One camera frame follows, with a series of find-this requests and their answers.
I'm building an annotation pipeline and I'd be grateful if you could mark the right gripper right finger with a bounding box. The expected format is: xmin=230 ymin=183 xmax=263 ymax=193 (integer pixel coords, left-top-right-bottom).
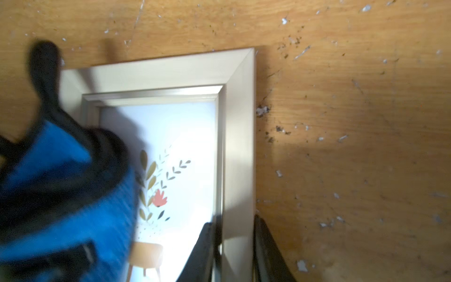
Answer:
xmin=254 ymin=215 xmax=296 ymax=282

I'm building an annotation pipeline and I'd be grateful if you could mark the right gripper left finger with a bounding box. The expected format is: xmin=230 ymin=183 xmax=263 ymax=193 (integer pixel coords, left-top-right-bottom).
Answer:
xmin=177 ymin=223 xmax=216 ymax=282

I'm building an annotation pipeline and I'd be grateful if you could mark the white picture frame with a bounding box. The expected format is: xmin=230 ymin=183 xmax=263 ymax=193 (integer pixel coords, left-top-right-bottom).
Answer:
xmin=60 ymin=48 xmax=256 ymax=282

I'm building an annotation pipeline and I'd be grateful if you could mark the blue microfiber cloth black trim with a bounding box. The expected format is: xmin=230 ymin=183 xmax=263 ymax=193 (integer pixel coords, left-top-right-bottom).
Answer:
xmin=1 ymin=41 xmax=138 ymax=282

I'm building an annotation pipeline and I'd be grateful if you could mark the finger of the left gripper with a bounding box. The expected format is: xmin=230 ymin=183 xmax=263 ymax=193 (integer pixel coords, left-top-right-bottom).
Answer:
xmin=1 ymin=242 xmax=97 ymax=282

